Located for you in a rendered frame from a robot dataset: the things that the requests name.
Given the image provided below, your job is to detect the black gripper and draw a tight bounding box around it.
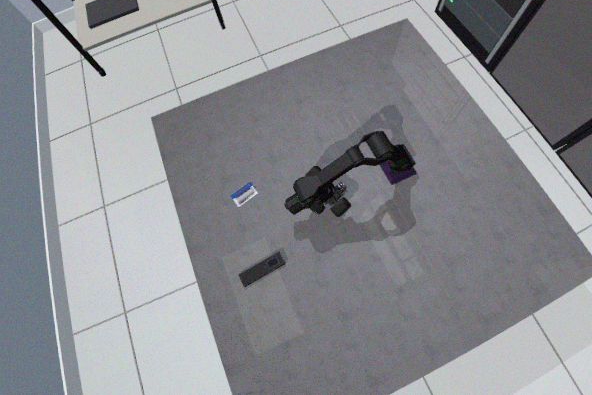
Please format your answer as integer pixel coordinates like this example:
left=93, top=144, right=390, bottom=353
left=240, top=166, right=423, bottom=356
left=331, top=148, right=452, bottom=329
left=305, top=166, right=351, bottom=217

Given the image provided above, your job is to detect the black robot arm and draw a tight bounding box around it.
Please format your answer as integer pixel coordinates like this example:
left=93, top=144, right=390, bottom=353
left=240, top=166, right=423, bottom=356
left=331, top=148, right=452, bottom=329
left=284, top=131, right=416, bottom=215

